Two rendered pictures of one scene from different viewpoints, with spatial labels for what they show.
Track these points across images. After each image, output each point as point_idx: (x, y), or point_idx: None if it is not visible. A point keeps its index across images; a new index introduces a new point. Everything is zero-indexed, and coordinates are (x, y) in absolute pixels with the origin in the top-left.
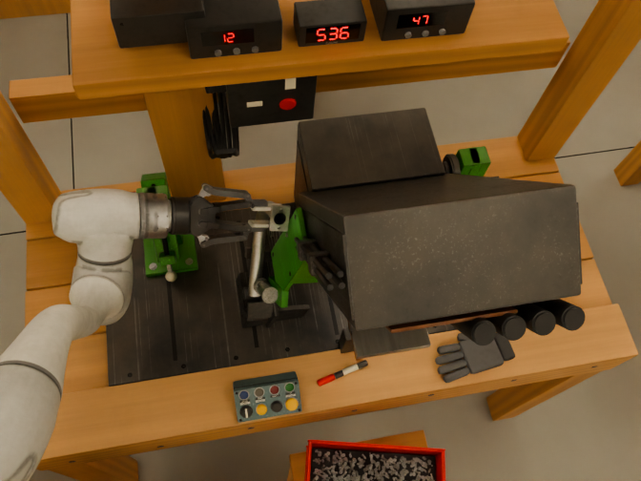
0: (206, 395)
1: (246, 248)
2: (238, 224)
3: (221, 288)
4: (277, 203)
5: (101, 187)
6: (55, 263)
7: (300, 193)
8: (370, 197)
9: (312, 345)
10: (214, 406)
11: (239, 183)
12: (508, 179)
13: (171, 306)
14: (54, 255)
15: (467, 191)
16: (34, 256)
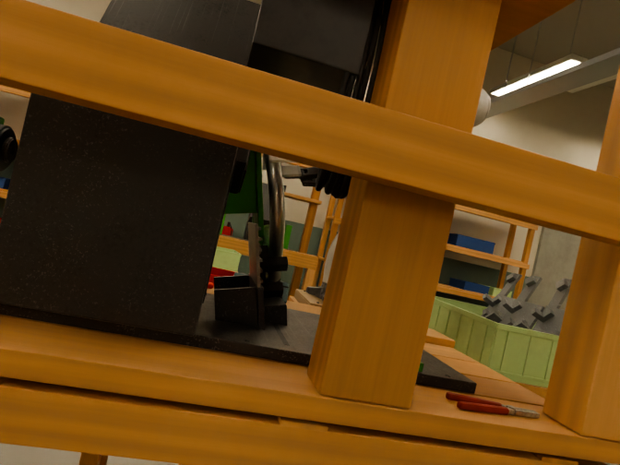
0: (307, 308)
1: (287, 258)
2: (311, 169)
3: (303, 327)
4: (273, 159)
5: (521, 426)
6: (506, 388)
7: (246, 152)
8: (227, 49)
9: (210, 294)
10: (301, 305)
11: (284, 379)
12: (113, 9)
13: None
14: (514, 393)
15: (178, 2)
16: (537, 398)
